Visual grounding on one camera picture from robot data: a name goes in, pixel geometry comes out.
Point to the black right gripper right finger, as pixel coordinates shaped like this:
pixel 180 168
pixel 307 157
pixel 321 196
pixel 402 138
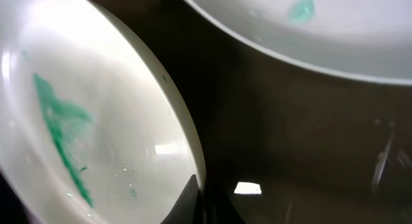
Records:
pixel 219 209

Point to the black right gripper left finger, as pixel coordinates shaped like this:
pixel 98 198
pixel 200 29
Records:
pixel 188 208

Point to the white plate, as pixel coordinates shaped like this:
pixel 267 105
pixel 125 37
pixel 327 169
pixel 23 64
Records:
pixel 365 40
pixel 93 129

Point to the large dark grey tray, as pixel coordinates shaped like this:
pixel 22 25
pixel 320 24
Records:
pixel 286 144

